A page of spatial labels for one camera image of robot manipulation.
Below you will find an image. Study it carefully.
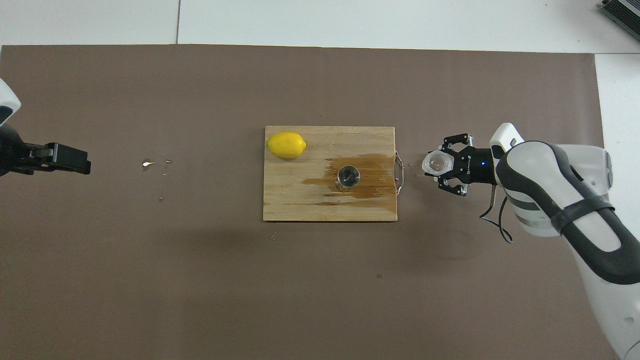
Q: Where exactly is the wooden cutting board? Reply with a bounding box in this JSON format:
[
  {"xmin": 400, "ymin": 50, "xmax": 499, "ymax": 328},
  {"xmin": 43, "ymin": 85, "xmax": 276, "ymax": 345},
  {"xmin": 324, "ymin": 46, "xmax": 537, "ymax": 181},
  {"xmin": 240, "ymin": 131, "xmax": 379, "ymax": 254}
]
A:
[{"xmin": 262, "ymin": 125, "xmax": 404, "ymax": 223}]

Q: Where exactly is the brown paper table mat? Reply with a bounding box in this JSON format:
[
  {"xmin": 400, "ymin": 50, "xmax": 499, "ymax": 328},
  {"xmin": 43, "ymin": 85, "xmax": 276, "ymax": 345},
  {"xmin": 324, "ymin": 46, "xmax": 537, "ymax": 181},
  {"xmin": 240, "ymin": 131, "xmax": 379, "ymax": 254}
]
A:
[{"xmin": 0, "ymin": 44, "xmax": 628, "ymax": 360}]

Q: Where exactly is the yellow lemon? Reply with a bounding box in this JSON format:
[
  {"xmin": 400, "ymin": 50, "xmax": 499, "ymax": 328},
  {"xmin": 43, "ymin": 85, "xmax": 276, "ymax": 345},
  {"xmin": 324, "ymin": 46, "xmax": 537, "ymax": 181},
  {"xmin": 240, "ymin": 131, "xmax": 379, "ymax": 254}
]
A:
[{"xmin": 266, "ymin": 131, "xmax": 307, "ymax": 160}]

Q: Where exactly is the black ribbed device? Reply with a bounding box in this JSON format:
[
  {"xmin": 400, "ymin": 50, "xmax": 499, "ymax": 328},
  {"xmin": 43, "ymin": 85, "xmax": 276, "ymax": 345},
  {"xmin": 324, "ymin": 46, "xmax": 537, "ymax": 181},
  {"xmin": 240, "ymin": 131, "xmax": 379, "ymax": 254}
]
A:
[{"xmin": 598, "ymin": 0, "xmax": 640, "ymax": 30}]

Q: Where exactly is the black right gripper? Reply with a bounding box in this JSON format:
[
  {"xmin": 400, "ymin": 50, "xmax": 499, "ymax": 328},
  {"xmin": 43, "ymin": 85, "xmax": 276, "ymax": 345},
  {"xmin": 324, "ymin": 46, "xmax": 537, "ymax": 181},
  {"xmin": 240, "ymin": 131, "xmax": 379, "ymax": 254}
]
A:
[{"xmin": 436, "ymin": 133, "xmax": 499, "ymax": 197}]

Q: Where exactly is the steel double jigger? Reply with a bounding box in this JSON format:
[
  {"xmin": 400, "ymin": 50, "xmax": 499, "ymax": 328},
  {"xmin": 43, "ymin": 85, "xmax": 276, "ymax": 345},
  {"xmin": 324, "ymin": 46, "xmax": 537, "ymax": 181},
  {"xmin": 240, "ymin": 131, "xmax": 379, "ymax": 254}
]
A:
[{"xmin": 336, "ymin": 165, "xmax": 362, "ymax": 193}]

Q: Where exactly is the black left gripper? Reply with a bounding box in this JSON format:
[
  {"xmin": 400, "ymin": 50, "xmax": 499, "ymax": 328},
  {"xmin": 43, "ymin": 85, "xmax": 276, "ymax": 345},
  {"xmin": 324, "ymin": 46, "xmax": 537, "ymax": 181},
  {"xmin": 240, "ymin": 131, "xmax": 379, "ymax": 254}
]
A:
[{"xmin": 0, "ymin": 124, "xmax": 92, "ymax": 177}]

